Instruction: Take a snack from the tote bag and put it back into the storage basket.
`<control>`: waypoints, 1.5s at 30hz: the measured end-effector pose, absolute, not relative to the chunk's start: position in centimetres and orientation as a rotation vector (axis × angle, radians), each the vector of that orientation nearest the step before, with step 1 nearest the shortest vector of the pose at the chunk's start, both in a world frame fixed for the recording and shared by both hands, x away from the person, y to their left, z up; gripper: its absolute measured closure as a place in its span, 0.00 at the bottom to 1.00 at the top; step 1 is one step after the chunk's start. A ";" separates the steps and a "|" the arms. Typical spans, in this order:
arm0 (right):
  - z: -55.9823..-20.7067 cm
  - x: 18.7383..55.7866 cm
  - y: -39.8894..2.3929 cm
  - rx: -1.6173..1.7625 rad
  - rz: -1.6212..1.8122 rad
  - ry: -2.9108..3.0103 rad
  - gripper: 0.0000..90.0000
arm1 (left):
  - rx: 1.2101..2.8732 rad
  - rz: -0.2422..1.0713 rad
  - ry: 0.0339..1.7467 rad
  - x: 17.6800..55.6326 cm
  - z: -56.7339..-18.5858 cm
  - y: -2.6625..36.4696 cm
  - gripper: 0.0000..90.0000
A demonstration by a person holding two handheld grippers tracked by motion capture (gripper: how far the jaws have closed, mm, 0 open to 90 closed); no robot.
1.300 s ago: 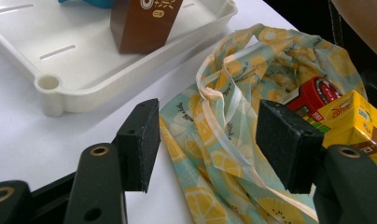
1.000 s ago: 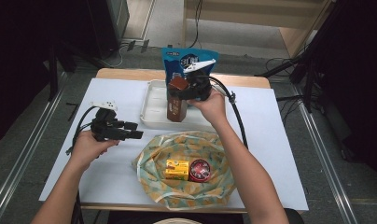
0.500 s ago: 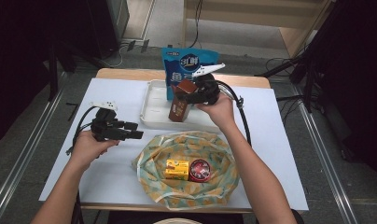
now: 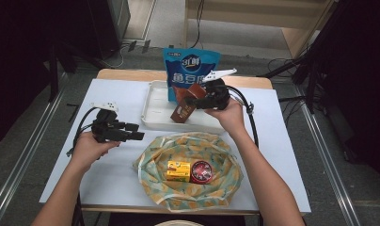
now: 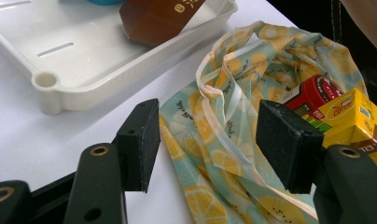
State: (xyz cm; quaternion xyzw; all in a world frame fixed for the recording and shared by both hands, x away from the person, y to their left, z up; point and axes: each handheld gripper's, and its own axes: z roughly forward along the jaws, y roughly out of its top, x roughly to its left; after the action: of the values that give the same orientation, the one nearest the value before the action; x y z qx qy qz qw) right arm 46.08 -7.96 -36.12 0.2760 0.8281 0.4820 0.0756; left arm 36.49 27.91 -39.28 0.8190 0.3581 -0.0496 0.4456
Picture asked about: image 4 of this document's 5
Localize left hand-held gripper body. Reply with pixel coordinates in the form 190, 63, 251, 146
90, 102, 120, 144

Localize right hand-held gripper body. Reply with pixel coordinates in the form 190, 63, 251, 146
201, 68, 238, 111

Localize long brown box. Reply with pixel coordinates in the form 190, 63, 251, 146
169, 83, 209, 124

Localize blue snack pouch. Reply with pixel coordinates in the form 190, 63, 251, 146
162, 47, 222, 103

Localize white plastic tray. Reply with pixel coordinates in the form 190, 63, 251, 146
140, 79, 230, 135

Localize lemon-print cloth bag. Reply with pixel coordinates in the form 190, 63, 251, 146
133, 131, 245, 213

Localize yellow drink carton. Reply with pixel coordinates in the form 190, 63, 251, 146
166, 160, 192, 183

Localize person's right hand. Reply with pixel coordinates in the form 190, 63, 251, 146
205, 97, 247, 136

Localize person's left hand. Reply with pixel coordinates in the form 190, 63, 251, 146
69, 131, 121, 172

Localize red round tin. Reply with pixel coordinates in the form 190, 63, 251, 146
189, 159, 214, 185

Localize black metal stand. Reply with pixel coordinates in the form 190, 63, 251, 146
46, 40, 102, 102
257, 0, 380, 114

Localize wooden shelf unit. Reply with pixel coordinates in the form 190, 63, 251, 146
183, 0, 340, 59

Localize black cabinet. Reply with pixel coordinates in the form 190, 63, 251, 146
87, 0, 132, 59

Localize left hand-held gripper cable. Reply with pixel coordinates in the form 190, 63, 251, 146
66, 106, 102, 157

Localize hand-held gripper cable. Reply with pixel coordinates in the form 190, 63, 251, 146
66, 106, 102, 157
225, 85, 261, 149

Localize right hand-held gripper cable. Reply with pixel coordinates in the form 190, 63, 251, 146
225, 85, 261, 149

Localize white floor cable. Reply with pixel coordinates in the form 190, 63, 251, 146
107, 43, 131, 70

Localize black floor cables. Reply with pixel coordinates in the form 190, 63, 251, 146
267, 56, 305, 79

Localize black hanging cable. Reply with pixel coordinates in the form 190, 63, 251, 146
191, 0, 205, 49

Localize metal floor rail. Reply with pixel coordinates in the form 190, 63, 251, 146
299, 100, 361, 226
0, 72, 70, 226

